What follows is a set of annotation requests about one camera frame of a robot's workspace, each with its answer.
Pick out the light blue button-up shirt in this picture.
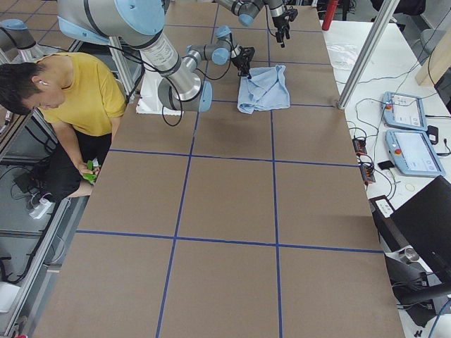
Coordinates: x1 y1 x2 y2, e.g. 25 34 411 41
237 65 290 114

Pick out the red fire extinguisher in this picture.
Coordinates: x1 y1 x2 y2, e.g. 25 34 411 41
321 0 339 31

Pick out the green pink stick tool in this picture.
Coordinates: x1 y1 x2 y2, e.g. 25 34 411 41
81 160 99 184

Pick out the blue teach pendant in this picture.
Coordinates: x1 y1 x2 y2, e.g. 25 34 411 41
382 92 428 132
385 130 445 177

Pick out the upper blue teach pendant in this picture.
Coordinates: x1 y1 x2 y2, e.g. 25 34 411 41
382 92 428 132

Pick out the lower blue teach pendant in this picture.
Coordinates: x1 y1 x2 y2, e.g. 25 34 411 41
385 130 445 177

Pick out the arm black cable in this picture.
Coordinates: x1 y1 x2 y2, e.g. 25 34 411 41
264 6 279 39
161 33 237 127

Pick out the aluminium frame post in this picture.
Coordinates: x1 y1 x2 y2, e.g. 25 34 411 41
337 0 400 110

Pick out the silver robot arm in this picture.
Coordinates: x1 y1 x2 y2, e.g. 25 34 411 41
216 0 298 48
58 0 254 112

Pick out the lower orange black usb hub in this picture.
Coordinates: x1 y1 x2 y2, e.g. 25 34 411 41
359 163 376 185

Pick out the orange black usb hub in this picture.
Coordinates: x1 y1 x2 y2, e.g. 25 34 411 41
359 163 376 185
352 137 368 156

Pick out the white power strip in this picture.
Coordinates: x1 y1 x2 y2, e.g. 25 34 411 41
29 197 52 220

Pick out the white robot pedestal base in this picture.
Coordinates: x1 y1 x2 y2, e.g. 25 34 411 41
136 72 180 115

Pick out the black monitor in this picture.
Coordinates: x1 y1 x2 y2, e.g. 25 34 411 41
369 176 450 327

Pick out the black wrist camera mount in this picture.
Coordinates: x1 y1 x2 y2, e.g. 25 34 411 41
284 7 298 22

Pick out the person in yellow shirt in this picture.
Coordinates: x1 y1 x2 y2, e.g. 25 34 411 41
1 52 126 202

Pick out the upper orange black usb hub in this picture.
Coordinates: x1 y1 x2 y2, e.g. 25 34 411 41
352 137 368 156

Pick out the clear plastic bag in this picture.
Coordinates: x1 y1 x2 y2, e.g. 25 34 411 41
326 43 360 71

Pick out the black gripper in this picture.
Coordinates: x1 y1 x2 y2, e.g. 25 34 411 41
231 46 255 79
272 15 290 48

